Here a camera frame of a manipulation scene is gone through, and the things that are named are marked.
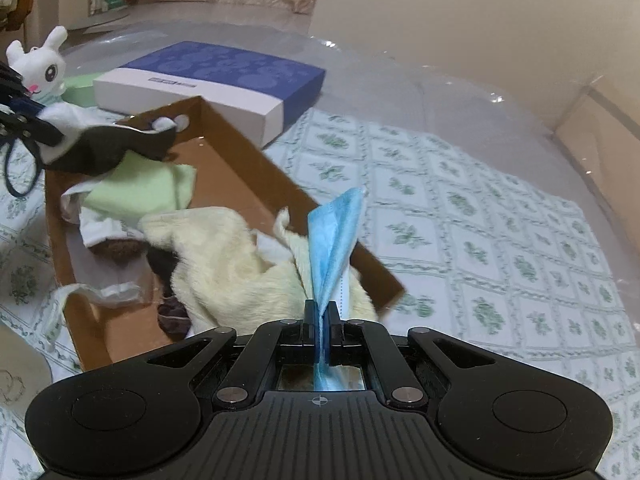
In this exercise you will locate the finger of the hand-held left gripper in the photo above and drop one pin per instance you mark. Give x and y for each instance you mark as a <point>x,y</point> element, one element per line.
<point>30,127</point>
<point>15,80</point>

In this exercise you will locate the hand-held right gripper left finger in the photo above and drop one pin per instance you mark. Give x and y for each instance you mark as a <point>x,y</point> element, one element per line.
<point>310,327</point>

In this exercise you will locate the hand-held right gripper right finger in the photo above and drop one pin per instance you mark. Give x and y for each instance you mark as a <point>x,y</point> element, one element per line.
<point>332,330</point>

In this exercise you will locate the blue face mask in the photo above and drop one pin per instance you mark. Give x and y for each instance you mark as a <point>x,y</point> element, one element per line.
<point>332,245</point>

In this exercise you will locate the cream fluffy cloth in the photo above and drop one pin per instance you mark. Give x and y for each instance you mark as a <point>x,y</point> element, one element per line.
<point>215,255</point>

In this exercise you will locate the white cloth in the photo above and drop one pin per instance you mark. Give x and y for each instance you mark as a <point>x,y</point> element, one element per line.
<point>100,225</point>

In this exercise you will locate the light green cloth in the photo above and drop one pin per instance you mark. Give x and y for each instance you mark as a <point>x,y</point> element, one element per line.
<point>140,187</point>

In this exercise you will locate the brown scrunchie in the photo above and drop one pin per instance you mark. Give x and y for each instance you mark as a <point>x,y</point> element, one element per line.
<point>122,252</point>

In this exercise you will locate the translucent plastic bag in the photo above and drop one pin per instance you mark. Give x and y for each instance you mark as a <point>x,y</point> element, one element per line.
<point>115,294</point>

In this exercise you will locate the brown cardboard box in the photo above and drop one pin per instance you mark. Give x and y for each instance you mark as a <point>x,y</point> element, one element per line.
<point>225,160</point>

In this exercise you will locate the white rabbit plush toy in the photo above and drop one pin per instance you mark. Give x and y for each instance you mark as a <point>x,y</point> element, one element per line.
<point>42,67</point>

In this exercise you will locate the light green box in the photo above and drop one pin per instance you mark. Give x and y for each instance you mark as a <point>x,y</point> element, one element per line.
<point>80,91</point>

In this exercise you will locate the floral printed tablecloth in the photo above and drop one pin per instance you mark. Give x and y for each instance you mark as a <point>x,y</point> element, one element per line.
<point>500,240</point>

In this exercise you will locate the blue and white flat box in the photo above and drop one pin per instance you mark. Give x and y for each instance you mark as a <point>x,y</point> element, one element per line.
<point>215,75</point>

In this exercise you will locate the plastic wrapped headboard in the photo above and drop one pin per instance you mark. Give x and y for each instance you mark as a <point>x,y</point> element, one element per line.
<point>600,120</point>

